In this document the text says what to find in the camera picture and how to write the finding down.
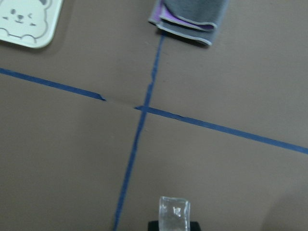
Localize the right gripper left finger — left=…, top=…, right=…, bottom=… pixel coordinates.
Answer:
left=147, top=220, right=159, bottom=231

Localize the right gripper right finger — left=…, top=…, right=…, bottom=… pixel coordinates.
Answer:
left=190, top=221, right=202, bottom=231

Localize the clear ice cube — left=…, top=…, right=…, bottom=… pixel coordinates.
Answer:
left=158, top=196, right=191, bottom=231

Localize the grey purple folded cloth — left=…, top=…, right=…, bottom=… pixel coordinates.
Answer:
left=148, top=0, right=229, bottom=46

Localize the cream bear serving tray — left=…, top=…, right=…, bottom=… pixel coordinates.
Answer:
left=0, top=0, right=63, bottom=49

